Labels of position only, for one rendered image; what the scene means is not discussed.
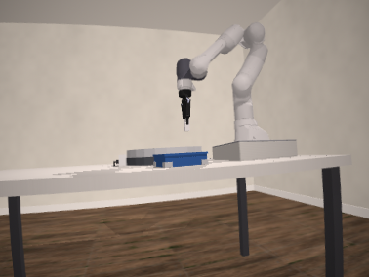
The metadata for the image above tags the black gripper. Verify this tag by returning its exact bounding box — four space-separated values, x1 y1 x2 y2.
179 89 191 131

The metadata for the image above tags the grey round table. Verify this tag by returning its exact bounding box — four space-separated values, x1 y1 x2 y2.
111 146 202 167

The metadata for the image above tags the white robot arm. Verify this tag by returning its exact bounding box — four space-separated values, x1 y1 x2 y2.
177 22 269 142

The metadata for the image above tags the blue crate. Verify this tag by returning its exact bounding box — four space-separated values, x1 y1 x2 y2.
152 152 209 168

